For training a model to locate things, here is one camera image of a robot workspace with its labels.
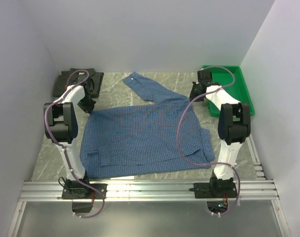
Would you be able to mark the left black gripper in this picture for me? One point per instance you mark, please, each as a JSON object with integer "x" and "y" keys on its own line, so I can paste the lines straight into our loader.
{"x": 89, "y": 108}

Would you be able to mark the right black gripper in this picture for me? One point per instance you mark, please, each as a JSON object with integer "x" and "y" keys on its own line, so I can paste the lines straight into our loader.
{"x": 192, "y": 97}

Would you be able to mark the blue checked long sleeve shirt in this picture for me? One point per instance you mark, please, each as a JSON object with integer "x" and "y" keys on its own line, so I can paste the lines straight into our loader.
{"x": 164, "y": 136}

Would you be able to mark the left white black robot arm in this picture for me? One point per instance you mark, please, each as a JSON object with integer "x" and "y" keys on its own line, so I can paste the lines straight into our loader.
{"x": 61, "y": 127}

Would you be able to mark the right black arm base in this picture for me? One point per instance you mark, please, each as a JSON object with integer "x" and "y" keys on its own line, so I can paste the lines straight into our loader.
{"x": 221, "y": 195}

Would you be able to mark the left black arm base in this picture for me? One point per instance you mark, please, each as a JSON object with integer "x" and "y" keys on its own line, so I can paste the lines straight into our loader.
{"x": 82, "y": 197}

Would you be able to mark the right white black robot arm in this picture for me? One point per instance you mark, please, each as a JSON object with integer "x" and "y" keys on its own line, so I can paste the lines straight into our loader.
{"x": 234, "y": 124}

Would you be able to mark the dark green folded shirt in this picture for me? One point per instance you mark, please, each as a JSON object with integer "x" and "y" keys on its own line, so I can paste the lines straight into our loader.
{"x": 61, "y": 81}

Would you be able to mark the green plastic tray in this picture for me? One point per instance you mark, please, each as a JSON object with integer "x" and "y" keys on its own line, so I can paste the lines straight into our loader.
{"x": 239, "y": 89}

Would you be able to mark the aluminium mounting rail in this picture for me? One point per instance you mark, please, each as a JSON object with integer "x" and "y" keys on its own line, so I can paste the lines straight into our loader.
{"x": 147, "y": 190}

